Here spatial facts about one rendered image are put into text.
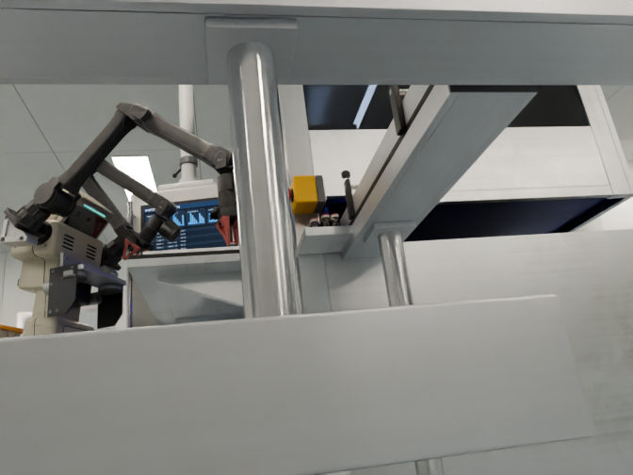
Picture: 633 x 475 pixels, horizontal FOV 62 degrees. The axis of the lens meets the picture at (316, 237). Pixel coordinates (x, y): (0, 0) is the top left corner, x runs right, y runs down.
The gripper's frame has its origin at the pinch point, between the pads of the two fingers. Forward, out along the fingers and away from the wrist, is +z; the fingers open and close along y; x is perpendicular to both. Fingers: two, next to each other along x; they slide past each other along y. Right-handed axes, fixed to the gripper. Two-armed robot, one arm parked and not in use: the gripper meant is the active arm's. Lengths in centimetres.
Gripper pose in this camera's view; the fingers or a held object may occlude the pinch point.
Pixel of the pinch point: (232, 242)
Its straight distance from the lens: 144.8
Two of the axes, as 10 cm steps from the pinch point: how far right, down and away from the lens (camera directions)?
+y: 9.1, 0.2, 4.2
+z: 1.3, 9.3, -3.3
